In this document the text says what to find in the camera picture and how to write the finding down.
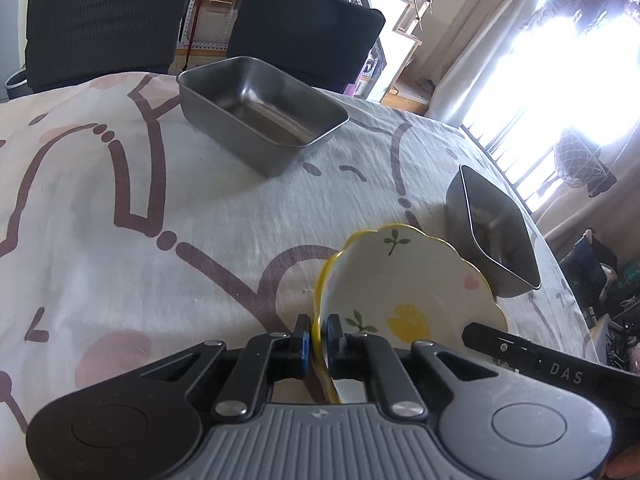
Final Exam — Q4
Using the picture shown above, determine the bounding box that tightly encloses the beige curtain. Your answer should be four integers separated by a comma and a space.
420, 0, 639, 127

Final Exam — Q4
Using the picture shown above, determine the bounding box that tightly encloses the dark chair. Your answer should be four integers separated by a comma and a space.
226, 0, 385, 93
25, 0, 186, 93

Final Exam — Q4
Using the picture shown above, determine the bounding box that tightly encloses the large rectangular steel tray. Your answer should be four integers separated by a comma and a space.
177, 56, 349, 178

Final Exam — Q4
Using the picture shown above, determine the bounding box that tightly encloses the small rectangular steel tray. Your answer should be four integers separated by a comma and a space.
446, 165, 541, 298

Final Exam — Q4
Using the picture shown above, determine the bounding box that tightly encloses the yellow rimmed floral bowl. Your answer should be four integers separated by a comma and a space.
311, 224, 508, 403

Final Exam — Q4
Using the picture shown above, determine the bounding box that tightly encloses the grey trash bin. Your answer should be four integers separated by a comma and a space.
4, 68, 32, 100

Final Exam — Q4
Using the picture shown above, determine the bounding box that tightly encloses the bear pattern tablecloth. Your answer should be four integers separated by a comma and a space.
0, 70, 601, 441

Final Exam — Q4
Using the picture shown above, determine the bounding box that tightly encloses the left dark chair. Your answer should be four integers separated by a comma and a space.
25, 0, 186, 93

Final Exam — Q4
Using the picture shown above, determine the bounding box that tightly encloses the right dark chair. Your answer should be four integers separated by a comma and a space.
226, 0, 385, 93

